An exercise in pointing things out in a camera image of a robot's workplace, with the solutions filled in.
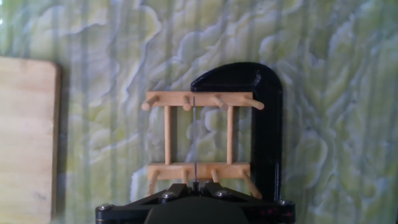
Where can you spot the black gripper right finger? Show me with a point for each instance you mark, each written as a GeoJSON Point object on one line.
{"type": "Point", "coordinates": [270, 213]}

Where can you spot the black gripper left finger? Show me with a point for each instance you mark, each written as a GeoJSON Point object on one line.
{"type": "Point", "coordinates": [124, 214]}

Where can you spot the wooden peg knife rack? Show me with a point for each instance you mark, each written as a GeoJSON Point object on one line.
{"type": "Point", "coordinates": [202, 99]}

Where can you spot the black C-clamp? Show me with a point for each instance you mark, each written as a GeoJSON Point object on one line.
{"type": "Point", "coordinates": [267, 140]}

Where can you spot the bamboo cutting board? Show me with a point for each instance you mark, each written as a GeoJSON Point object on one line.
{"type": "Point", "coordinates": [28, 140]}

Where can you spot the green marble pattern mat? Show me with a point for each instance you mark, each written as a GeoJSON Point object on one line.
{"type": "Point", "coordinates": [326, 93]}

